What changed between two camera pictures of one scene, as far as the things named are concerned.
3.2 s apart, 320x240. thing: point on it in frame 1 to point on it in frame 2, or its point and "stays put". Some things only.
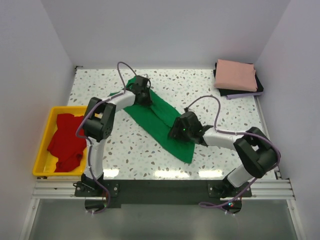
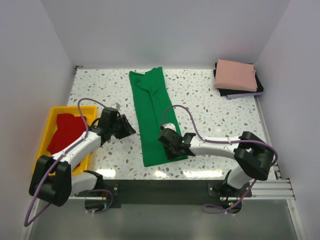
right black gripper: [175, 132] to [170, 156]
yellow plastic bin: [46, 162] stays put
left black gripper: [148, 101] to [125, 132]
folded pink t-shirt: [235, 75] stays put
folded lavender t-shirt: [228, 97] stays put
